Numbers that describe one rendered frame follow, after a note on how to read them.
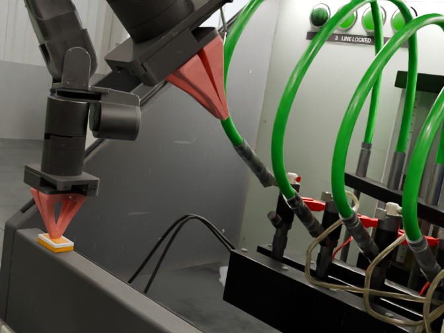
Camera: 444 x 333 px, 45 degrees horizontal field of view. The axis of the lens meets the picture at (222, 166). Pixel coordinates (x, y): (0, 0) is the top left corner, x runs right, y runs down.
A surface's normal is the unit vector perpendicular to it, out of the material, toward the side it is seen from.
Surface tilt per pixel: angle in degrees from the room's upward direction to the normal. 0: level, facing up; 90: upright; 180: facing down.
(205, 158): 90
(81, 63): 84
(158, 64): 89
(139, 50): 45
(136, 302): 0
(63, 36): 84
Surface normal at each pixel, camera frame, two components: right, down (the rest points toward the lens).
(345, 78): -0.69, 0.00
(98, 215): 0.71, 0.22
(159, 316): 0.16, -0.97
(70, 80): 0.45, 0.11
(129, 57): -0.48, -0.73
